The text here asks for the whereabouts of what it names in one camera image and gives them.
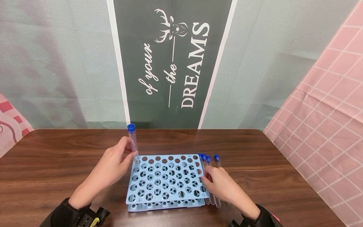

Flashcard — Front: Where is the person's left hand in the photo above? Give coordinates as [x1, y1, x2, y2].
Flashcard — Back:
[69, 136, 139, 210]

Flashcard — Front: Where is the black wrist band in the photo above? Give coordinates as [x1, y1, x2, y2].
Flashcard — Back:
[66, 198, 111, 227]
[229, 204, 274, 227]

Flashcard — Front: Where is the light blue test tube rack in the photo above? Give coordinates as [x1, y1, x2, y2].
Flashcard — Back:
[125, 154, 210, 212]

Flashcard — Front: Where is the person's right hand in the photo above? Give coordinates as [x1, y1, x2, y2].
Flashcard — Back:
[201, 166, 261, 220]

